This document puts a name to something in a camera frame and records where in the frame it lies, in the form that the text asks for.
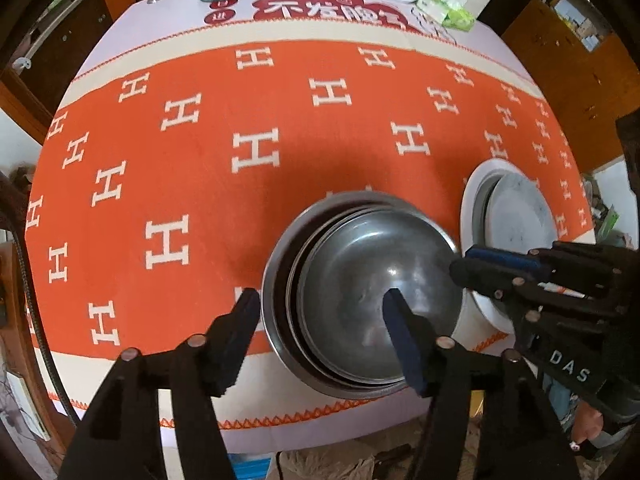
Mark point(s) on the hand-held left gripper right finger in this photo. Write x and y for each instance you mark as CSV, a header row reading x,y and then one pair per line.
x,y
400,332

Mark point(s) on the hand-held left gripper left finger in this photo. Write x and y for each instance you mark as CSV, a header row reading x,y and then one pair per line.
x,y
245,325

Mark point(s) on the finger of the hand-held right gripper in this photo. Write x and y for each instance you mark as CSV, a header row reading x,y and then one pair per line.
x,y
500,257
480,280

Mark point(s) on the large steel bowl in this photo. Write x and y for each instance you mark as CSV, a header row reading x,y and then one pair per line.
x,y
270,300

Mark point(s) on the green plate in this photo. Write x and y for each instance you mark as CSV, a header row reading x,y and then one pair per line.
x,y
481,215

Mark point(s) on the blue floral porcelain plate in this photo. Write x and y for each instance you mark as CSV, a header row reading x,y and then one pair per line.
x,y
520,215

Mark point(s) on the white rimmed bowl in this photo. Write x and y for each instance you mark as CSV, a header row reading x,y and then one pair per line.
x,y
470,200

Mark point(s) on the person's right hand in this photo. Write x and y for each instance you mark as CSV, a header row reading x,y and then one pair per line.
x,y
590,425

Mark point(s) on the orange printed tablecloth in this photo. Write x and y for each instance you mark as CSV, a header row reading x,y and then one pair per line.
x,y
200,185

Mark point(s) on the wooden cabinet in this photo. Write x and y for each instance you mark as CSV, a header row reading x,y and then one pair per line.
x,y
575,75

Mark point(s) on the green tissue pack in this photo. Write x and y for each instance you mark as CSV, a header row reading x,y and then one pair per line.
x,y
447,10

